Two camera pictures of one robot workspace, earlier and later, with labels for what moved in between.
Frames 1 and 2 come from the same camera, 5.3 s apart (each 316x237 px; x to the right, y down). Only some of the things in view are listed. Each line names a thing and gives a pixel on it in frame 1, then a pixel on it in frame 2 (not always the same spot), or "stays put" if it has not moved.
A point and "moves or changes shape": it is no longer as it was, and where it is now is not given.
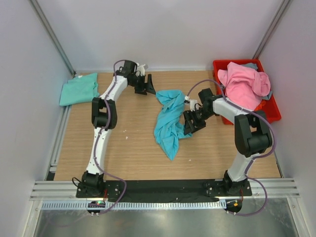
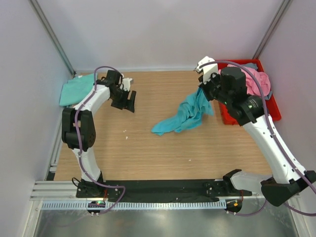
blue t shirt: x=167 y=129 moves or changes shape
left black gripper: x=145 y=87 to x=126 y=104
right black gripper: x=189 y=127 to x=214 y=77
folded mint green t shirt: x=81 y=89 stays put
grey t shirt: x=255 y=66 stays put
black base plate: x=177 y=191 stays put
